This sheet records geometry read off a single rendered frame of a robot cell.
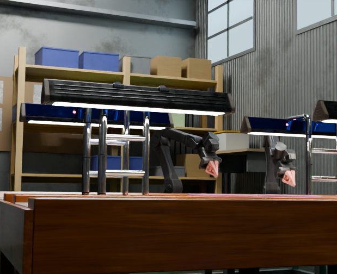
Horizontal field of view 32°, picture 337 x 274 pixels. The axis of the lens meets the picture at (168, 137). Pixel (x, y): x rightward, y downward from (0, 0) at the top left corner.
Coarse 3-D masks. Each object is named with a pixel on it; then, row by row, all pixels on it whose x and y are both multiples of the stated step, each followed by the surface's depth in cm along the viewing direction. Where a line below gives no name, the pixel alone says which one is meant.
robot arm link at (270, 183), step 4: (268, 144) 324; (268, 148) 324; (268, 152) 323; (268, 156) 323; (268, 160) 323; (268, 164) 323; (272, 164) 323; (268, 168) 323; (272, 168) 322; (268, 172) 322; (272, 172) 322; (268, 176) 322; (272, 176) 322; (268, 180) 322; (272, 180) 322; (276, 180) 322; (264, 184) 327; (268, 184) 321; (272, 184) 321; (276, 184) 321; (268, 188) 321; (272, 188) 321; (276, 188) 321; (268, 192) 321; (272, 192) 321; (276, 192) 321
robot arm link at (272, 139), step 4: (264, 136) 322; (268, 136) 316; (272, 136) 312; (276, 136) 313; (264, 140) 323; (268, 140) 317; (272, 140) 309; (276, 140) 308; (264, 144) 324; (272, 144) 304; (272, 148) 300; (272, 152) 299
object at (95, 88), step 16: (48, 80) 176; (64, 80) 178; (48, 96) 172; (64, 96) 174; (80, 96) 176; (96, 96) 178; (112, 96) 179; (128, 96) 182; (144, 96) 184; (160, 96) 186; (176, 96) 188; (192, 96) 190; (208, 96) 193; (224, 96) 195; (224, 112) 192
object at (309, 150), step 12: (288, 120) 268; (336, 132) 259; (336, 144) 259; (336, 156) 258; (336, 168) 258; (312, 180) 253; (324, 180) 255; (336, 180) 257; (312, 192) 252; (336, 192) 257
